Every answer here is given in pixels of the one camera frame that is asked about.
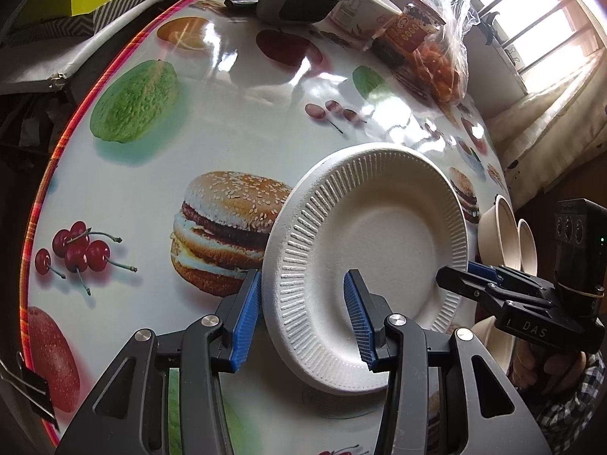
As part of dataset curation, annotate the beige paper bowl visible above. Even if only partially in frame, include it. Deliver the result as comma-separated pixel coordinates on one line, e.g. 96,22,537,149
517,219,538,276
471,316,516,375
477,195,522,270

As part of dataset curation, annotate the white paper plate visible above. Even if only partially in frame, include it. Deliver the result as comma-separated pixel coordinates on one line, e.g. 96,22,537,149
261,143,468,395

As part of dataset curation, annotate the person right hand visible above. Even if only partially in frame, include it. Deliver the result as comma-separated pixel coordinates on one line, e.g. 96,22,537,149
510,341,588,390

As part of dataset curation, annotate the checkered shirt sleeve right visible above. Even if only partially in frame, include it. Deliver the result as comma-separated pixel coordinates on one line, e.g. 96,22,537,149
536,352,606,454

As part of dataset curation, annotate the floral cream curtain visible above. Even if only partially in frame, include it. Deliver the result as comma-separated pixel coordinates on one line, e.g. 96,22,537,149
487,49,606,210

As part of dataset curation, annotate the fruit print tablecloth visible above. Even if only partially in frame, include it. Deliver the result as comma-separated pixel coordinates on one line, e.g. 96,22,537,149
20,0,507,454

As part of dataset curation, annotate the black binder clip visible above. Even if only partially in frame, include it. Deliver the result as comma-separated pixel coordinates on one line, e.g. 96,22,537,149
1,355,59,430

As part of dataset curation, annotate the plastic bag of oranges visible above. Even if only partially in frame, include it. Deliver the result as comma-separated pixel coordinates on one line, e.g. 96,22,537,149
405,0,480,105

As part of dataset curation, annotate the red label sauce jar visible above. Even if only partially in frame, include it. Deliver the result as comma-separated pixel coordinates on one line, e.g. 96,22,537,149
370,0,445,68

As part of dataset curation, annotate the white yogurt tub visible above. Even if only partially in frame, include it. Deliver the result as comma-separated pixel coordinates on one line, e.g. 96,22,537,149
329,0,401,40

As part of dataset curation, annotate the grey side shelf board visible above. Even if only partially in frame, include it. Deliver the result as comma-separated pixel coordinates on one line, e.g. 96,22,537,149
1,0,162,96

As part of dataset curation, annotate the striped black white box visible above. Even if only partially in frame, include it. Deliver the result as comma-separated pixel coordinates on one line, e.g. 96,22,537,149
4,0,146,46

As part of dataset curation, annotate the black camera box right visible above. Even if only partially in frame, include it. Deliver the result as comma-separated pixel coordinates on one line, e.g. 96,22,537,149
555,198,606,298

